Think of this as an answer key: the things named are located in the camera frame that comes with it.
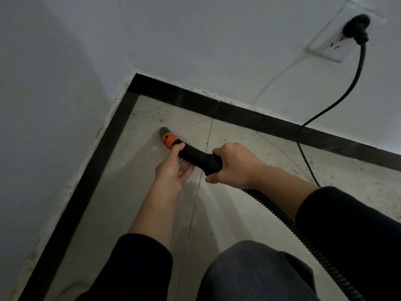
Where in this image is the person's left hand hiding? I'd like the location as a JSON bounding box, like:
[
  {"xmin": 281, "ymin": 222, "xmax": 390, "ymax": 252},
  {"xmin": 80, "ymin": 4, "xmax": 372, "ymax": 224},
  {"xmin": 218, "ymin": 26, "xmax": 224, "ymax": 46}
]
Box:
[{"xmin": 155, "ymin": 142, "xmax": 195, "ymax": 193}]

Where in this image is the person's right hand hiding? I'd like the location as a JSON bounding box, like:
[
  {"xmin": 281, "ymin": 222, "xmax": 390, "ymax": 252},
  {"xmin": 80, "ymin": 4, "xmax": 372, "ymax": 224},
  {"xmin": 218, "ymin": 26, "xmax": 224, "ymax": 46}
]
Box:
[{"xmin": 205, "ymin": 142, "xmax": 267, "ymax": 190}]

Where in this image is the black orange steam cleaner nozzle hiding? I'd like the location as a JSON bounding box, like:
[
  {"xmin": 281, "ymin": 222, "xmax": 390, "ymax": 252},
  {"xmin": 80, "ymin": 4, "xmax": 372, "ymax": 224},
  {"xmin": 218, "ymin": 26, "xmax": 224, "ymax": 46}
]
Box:
[{"xmin": 159, "ymin": 127, "xmax": 223, "ymax": 176}]

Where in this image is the person's left forearm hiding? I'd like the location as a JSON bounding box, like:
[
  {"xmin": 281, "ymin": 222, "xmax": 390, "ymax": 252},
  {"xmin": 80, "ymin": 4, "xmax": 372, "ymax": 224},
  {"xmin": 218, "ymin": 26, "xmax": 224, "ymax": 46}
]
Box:
[{"xmin": 75, "ymin": 180, "xmax": 185, "ymax": 301}]

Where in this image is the person's right forearm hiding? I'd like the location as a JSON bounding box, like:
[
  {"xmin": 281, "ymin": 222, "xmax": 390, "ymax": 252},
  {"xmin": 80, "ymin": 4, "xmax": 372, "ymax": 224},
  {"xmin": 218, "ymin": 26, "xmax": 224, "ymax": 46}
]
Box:
[{"xmin": 251, "ymin": 164, "xmax": 401, "ymax": 301}]

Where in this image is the long black baseboard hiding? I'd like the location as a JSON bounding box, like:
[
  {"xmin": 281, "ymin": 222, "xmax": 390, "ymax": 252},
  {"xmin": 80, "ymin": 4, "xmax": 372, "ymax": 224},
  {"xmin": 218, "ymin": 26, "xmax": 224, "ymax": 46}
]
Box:
[{"xmin": 128, "ymin": 73, "xmax": 401, "ymax": 172}]

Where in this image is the short black baseboard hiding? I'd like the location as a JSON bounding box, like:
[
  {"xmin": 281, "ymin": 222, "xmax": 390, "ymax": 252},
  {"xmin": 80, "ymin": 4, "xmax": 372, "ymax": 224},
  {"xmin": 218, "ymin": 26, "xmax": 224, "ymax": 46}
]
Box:
[{"xmin": 18, "ymin": 91, "xmax": 139, "ymax": 301}]

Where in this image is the person's grey trouser leg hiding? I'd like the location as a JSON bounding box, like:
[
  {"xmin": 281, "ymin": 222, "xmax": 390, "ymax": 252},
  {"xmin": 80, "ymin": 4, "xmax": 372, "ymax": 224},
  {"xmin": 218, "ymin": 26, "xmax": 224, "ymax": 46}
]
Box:
[{"xmin": 196, "ymin": 240, "xmax": 321, "ymax": 301}]

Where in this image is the black power plug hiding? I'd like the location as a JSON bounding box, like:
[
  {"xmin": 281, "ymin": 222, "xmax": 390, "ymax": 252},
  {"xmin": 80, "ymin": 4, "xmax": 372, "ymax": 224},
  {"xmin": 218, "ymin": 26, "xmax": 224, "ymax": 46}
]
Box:
[{"xmin": 343, "ymin": 14, "xmax": 371, "ymax": 45}]

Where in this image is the black corrugated hose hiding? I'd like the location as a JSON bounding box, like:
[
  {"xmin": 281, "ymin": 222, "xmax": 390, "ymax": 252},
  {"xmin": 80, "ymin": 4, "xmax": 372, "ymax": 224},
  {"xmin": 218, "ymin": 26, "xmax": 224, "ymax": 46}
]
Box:
[{"xmin": 241, "ymin": 188, "xmax": 366, "ymax": 301}]

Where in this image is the thin white wire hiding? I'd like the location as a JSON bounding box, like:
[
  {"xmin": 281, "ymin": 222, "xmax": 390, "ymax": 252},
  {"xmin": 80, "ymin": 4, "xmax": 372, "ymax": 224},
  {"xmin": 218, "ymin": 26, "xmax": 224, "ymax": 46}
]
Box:
[{"xmin": 252, "ymin": 52, "xmax": 310, "ymax": 104}]

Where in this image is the black power cord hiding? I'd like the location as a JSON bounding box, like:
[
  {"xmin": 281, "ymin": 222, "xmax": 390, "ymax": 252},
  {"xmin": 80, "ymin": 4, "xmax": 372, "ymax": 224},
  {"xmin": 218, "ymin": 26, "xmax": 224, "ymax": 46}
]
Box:
[{"xmin": 296, "ymin": 41, "xmax": 367, "ymax": 188}]

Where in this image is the white wall socket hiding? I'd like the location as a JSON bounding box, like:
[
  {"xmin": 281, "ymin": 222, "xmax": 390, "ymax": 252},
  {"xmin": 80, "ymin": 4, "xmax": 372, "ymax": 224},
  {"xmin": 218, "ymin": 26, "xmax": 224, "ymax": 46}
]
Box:
[{"xmin": 305, "ymin": 2, "xmax": 385, "ymax": 63}]

